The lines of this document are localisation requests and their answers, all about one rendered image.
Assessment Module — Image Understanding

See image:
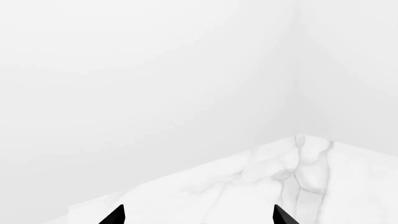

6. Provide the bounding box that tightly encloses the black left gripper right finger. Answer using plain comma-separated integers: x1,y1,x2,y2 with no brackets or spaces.
273,203,300,224

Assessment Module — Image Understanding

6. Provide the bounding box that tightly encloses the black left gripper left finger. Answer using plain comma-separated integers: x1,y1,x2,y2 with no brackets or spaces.
98,203,126,224

